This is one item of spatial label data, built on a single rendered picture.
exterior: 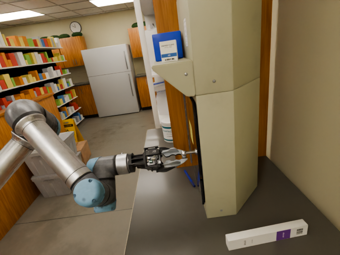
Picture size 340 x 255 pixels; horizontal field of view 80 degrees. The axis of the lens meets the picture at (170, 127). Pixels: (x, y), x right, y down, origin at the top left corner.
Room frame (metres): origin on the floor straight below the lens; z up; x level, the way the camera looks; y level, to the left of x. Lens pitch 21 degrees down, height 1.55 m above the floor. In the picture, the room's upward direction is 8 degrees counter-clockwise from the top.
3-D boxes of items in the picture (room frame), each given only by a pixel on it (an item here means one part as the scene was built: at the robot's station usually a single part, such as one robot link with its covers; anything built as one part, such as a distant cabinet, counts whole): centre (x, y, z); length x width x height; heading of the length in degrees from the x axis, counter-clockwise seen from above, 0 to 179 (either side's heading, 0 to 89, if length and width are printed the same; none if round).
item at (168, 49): (0.68, -0.03, 1.54); 0.05 x 0.05 x 0.06; 83
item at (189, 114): (0.74, -0.08, 1.19); 0.30 x 0.01 x 0.40; 179
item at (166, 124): (1.33, -0.01, 1.02); 0.13 x 0.13 x 0.15
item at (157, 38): (0.81, -0.03, 1.56); 0.10 x 0.10 x 0.09; 89
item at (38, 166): (2.42, 1.55, 0.49); 0.60 x 0.42 x 0.33; 179
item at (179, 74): (0.74, -0.03, 1.46); 0.32 x 0.11 x 0.10; 179
